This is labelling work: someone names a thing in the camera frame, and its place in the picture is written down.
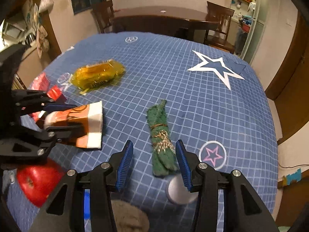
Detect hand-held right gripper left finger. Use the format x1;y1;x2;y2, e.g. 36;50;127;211
29;140;134;232

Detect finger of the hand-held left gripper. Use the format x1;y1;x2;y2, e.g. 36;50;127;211
12;90;78;116
0;123;85;171

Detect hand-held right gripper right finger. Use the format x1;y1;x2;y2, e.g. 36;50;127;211
175;139;279;232

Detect orange and white carton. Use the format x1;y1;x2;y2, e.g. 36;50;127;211
36;101;104;149

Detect green fabric roll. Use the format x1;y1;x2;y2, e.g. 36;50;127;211
146;99;179;177

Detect white round cap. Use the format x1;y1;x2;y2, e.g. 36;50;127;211
167;175;198;205

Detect steel kettle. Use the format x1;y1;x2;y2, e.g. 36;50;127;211
24;32;35;46

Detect yellow clear snack packet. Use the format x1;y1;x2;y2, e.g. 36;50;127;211
72;59;126;95

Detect grey fuzzy cloth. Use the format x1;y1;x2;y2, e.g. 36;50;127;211
110;198;150;232

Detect white microwave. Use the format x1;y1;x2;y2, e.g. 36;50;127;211
1;20;26;39

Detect blue plastic piece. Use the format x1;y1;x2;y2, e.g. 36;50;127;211
83;190;91;220

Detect red apple shaped container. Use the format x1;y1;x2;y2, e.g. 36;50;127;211
16;158;65;208

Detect blue star printed blanket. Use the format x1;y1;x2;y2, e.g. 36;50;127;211
5;31;278;232

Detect wooden chair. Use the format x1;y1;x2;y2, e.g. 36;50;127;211
204;1;236;54
91;0;115;34

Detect blue yellow toy piece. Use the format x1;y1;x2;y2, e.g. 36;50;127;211
278;168;303;189

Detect dark wooden table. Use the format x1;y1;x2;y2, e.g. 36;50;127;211
112;6;221;41

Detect brown wooden door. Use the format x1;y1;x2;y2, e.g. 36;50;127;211
264;12;309;145

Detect stacked plastic basins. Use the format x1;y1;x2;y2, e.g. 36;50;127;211
240;16;254;33

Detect pale green door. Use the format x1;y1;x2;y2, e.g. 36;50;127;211
240;0;268;63

